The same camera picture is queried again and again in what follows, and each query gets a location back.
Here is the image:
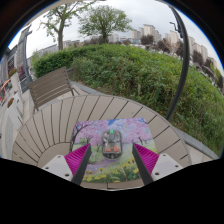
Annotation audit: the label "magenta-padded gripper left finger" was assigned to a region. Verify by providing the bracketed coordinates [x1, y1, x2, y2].
[41, 143, 92, 186]

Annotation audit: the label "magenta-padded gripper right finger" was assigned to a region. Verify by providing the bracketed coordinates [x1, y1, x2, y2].
[131, 142, 184, 187]

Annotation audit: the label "transparent computer mouse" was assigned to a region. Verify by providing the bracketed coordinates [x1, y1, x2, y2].
[101, 129, 123, 160]

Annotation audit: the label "flower print mouse pad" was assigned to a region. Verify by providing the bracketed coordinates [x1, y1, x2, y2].
[69, 117, 158, 184]

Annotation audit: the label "low white flower planter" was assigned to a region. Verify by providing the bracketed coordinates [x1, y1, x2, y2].
[5, 97, 25, 133]

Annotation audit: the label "brown slatted patio chair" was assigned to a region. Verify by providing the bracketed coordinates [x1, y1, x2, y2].
[28, 66, 76, 113]

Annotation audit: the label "green hedge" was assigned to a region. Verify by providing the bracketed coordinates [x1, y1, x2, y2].
[32, 43, 224, 156]

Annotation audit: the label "tall white flower planter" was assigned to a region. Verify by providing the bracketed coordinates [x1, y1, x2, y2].
[8, 67, 21, 98]

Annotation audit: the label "grey shopfront building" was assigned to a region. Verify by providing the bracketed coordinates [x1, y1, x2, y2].
[0, 44, 19, 98]

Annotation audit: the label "grey sign pylon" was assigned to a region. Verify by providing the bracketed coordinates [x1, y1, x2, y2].
[16, 24, 34, 94]

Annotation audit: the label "thin sparse tree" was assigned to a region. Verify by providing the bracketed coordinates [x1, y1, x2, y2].
[39, 1, 98, 52]

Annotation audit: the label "distant apartment blocks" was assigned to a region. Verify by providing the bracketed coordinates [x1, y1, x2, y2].
[129, 23, 224, 88]

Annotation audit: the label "round leafy tree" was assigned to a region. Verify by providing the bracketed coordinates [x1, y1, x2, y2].
[78, 4, 133, 44]

